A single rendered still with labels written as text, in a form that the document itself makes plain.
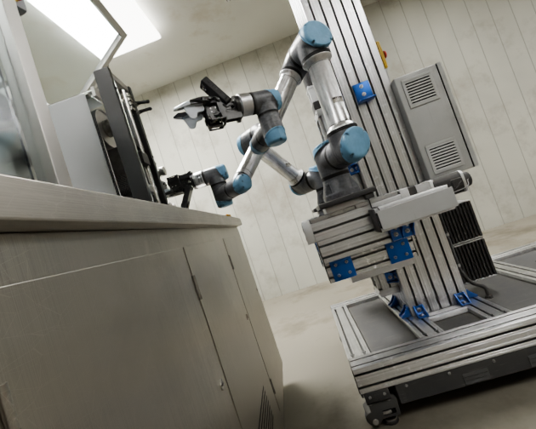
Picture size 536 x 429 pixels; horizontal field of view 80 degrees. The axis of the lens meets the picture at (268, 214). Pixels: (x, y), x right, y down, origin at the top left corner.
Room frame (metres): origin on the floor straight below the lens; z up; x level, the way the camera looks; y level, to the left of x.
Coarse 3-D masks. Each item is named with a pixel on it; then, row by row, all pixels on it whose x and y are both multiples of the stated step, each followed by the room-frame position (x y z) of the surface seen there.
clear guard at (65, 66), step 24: (24, 0) 1.11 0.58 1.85; (48, 0) 1.18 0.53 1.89; (72, 0) 1.26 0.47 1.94; (24, 24) 1.15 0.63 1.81; (48, 24) 1.23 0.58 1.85; (72, 24) 1.32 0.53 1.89; (96, 24) 1.42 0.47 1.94; (48, 48) 1.29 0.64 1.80; (72, 48) 1.39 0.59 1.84; (96, 48) 1.50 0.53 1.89; (48, 72) 1.36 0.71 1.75; (72, 72) 1.47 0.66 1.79; (48, 96) 1.43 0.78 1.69
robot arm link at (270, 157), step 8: (240, 136) 1.65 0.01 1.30; (248, 136) 1.60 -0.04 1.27; (240, 144) 1.65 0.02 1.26; (248, 144) 1.62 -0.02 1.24; (272, 152) 1.71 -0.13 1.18; (264, 160) 1.73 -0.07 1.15; (272, 160) 1.72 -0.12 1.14; (280, 160) 1.74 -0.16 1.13; (272, 168) 1.77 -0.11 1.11; (280, 168) 1.76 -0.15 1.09; (288, 168) 1.78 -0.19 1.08; (288, 176) 1.81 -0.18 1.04; (296, 176) 1.82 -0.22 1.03; (304, 176) 1.83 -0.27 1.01; (288, 184) 1.87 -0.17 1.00; (296, 184) 1.83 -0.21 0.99; (304, 184) 1.83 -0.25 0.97; (296, 192) 1.90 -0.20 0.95; (304, 192) 1.88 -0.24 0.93
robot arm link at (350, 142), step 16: (304, 32) 1.11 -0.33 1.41; (320, 32) 1.12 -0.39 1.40; (304, 48) 1.14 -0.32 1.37; (320, 48) 1.13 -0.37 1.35; (304, 64) 1.17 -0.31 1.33; (320, 64) 1.14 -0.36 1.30; (320, 80) 1.15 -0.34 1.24; (336, 80) 1.16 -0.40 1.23; (320, 96) 1.16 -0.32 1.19; (336, 96) 1.14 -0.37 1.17; (336, 112) 1.14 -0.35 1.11; (336, 128) 1.13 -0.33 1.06; (352, 128) 1.11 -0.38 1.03; (336, 144) 1.15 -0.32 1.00; (352, 144) 1.11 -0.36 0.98; (368, 144) 1.14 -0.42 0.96; (336, 160) 1.19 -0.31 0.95; (352, 160) 1.15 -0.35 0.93
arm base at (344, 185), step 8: (328, 176) 1.27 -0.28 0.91; (336, 176) 1.26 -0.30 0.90; (344, 176) 1.26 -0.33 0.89; (328, 184) 1.27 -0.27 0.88; (336, 184) 1.25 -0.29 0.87; (344, 184) 1.24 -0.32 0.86; (352, 184) 1.27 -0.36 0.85; (328, 192) 1.28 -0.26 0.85; (336, 192) 1.25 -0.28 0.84; (344, 192) 1.24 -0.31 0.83; (352, 192) 1.24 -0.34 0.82; (328, 200) 1.28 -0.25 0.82
